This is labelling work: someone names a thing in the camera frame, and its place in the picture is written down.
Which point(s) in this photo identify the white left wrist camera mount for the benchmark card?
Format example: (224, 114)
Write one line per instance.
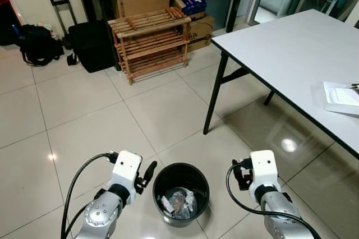
(126, 166)

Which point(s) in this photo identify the black trolley suitcase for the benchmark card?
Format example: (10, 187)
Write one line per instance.
(92, 45)

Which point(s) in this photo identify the blue box stack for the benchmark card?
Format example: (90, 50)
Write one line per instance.
(190, 2)

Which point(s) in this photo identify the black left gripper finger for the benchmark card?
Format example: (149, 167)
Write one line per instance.
(151, 169)

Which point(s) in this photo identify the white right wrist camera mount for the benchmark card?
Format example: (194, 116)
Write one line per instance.
(263, 166)

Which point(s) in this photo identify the crumpled silver wrapper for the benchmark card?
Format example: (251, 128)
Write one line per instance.
(182, 202)

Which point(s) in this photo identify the white table with black legs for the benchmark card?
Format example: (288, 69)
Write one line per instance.
(280, 54)

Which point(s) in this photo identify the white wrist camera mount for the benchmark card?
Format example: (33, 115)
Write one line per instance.
(126, 166)
(263, 166)

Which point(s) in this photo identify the flat brown cardboard box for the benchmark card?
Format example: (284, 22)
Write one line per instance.
(143, 2)

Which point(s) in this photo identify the black round rubbish bin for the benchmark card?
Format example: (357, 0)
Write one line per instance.
(168, 174)

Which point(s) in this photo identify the white rectangular tray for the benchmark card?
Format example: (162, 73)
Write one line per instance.
(339, 97)

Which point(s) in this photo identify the printed brown cardboard box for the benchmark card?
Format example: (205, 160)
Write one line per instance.
(202, 31)

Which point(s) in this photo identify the wooden slatted shoe rack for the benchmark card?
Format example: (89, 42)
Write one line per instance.
(148, 42)

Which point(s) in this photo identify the white paper scrap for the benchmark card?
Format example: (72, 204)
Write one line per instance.
(165, 202)

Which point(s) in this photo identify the black backpack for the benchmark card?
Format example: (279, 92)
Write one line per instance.
(39, 42)

